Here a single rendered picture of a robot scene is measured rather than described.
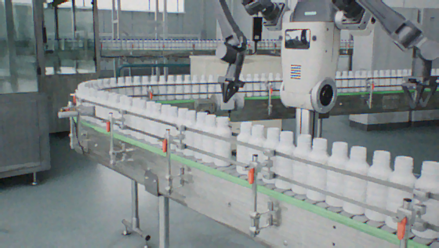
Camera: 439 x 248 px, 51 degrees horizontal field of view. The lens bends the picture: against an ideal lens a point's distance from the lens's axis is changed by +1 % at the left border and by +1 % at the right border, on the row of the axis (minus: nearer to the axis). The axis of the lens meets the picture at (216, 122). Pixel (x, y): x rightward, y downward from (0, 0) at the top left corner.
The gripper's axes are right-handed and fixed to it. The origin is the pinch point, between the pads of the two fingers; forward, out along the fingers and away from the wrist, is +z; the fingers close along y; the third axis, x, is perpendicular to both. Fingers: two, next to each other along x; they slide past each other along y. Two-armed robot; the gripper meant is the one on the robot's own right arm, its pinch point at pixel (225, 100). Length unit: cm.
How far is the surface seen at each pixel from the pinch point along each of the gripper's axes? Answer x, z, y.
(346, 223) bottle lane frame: -17, 27, 77
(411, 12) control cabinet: 518, -256, -243
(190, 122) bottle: -18.0, 12.7, 6.0
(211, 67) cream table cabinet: 222, -69, -306
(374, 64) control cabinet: 488, -162, -263
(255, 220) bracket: -19, 35, 50
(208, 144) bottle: -17.1, 18.3, 17.7
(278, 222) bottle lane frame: -14, 34, 54
